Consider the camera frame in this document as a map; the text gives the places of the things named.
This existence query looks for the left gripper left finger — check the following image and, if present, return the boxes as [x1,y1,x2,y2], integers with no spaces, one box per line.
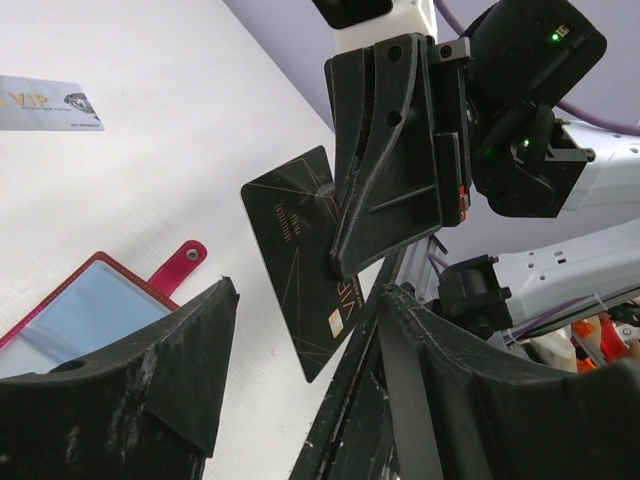
[1,277,239,479]

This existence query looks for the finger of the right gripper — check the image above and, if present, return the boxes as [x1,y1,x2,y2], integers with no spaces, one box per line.
[329,34,442,280]
[324,46,375,200]

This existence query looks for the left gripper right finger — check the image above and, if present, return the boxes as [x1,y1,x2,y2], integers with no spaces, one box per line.
[377,285,639,479]

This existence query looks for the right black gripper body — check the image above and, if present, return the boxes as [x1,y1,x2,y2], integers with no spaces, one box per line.
[428,37,471,227]

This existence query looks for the dark grey card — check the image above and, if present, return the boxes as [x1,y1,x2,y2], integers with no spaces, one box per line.
[241,146,366,382]

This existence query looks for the red leather card holder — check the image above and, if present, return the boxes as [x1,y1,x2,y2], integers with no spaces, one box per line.
[1,240,208,378]

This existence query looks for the silver VIP card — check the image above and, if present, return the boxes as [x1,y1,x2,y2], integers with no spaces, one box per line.
[0,75,104,131]

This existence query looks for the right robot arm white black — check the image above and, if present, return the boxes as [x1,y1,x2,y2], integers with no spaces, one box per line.
[317,1,639,343]

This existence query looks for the cluttered items beyond table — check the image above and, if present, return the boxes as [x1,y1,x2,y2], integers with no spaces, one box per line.
[519,297,639,373]

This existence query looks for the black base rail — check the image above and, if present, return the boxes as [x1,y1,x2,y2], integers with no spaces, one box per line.
[289,252,404,480]

